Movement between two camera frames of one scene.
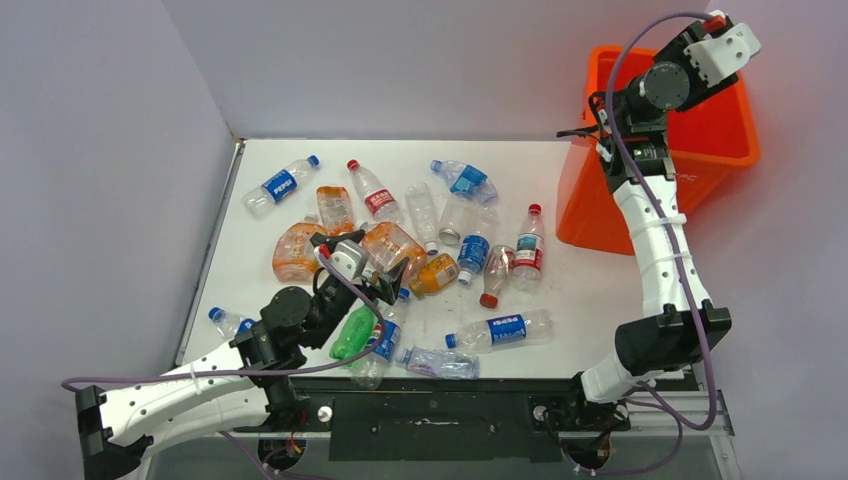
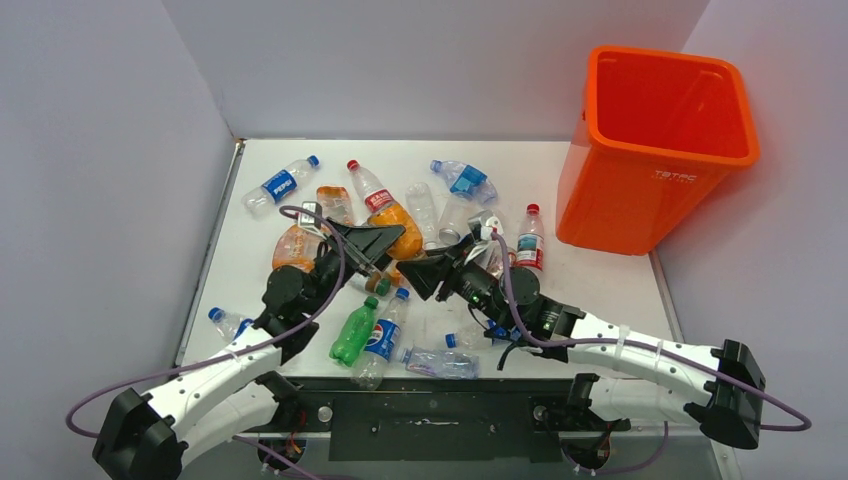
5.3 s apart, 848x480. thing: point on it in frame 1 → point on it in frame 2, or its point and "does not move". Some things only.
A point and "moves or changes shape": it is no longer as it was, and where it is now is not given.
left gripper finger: x=390 y=282 → x=363 y=266
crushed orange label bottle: x=335 y=209 does not move
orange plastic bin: x=709 y=144 does not move
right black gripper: x=677 y=51 → x=427 y=274
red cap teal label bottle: x=530 y=244 does not move
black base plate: x=443 y=419 does not move
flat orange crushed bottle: x=294 y=256 does not move
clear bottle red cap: x=499 y=262 does not move
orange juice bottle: x=435 y=275 moves or changes shape
